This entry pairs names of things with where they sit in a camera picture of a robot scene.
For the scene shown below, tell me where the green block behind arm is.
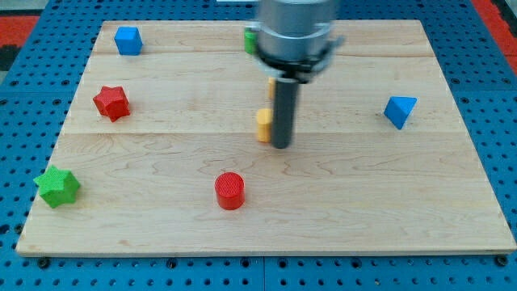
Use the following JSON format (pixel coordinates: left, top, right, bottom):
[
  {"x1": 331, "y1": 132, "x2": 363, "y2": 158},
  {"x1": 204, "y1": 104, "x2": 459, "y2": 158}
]
[{"x1": 244, "y1": 27, "x2": 257, "y2": 55}]

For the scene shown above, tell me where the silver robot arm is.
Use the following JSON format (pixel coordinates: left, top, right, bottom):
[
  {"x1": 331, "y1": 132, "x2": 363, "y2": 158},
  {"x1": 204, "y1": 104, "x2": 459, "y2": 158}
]
[{"x1": 248, "y1": 0, "x2": 343, "y2": 84}]

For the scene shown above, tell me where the yellow heart block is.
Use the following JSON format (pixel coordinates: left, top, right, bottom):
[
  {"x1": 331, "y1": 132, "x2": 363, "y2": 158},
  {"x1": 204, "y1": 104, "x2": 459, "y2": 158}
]
[{"x1": 255, "y1": 108, "x2": 272, "y2": 143}]

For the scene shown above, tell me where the red cylinder block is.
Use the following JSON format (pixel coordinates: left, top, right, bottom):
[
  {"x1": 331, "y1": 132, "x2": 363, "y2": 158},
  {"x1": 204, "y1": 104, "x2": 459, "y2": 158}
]
[{"x1": 214, "y1": 172, "x2": 245, "y2": 210}]

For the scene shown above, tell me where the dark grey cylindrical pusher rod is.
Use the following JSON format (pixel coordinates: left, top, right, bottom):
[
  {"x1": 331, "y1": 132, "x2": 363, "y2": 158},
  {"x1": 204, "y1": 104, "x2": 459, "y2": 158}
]
[{"x1": 271, "y1": 80, "x2": 299, "y2": 149}]

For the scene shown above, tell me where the yellow block behind rod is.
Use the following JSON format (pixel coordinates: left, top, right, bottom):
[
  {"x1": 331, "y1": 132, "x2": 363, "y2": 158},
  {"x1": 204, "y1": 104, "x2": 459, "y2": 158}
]
[{"x1": 267, "y1": 77, "x2": 275, "y2": 100}]

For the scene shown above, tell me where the wooden board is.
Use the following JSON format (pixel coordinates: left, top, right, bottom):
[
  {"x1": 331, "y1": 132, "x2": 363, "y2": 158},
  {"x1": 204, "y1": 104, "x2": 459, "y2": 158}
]
[{"x1": 16, "y1": 20, "x2": 516, "y2": 258}]

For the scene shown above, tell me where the blue triangular block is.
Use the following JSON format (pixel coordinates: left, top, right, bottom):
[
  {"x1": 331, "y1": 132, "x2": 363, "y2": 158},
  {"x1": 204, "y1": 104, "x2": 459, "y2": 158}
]
[{"x1": 384, "y1": 96, "x2": 418, "y2": 130}]

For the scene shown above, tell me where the red star block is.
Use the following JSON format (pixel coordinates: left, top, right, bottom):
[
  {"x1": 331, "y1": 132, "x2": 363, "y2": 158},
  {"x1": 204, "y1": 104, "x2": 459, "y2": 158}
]
[{"x1": 93, "y1": 86, "x2": 130, "y2": 122}]

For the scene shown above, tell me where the blue cube block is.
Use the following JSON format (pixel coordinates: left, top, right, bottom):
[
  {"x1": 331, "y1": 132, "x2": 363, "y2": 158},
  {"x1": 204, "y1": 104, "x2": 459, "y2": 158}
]
[{"x1": 114, "y1": 27, "x2": 143, "y2": 56}]

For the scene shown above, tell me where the green star block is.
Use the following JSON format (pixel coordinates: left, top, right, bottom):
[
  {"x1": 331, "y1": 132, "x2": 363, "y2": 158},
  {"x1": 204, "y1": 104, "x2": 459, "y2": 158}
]
[{"x1": 33, "y1": 165, "x2": 81, "y2": 209}]

